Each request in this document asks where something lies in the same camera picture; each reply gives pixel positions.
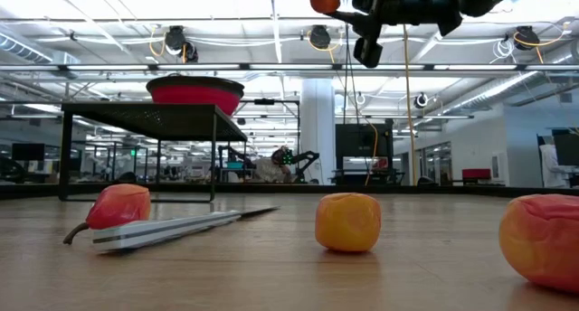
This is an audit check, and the black perforated metal shelf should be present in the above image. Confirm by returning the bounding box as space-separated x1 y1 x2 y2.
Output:
57 101 250 204

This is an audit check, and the person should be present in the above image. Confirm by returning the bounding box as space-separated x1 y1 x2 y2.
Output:
537 136 572 189

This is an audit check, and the black monitor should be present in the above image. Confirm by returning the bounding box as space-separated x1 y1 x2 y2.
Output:
334 123 394 161

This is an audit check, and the red collapsible bowl grey rim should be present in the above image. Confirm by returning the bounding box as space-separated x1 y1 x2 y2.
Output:
145 74 246 118

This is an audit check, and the white pillar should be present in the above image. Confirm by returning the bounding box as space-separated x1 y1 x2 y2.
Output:
299 78 337 186

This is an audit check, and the small orange mandarin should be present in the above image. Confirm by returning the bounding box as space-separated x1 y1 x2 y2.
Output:
308 0 342 15

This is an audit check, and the red-topped black cart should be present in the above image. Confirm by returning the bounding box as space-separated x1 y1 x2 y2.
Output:
460 167 493 186

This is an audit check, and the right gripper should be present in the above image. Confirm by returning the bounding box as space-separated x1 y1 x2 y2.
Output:
327 0 463 70

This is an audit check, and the knife with blue-white handle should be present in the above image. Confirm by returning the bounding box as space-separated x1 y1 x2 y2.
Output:
91 205 281 253

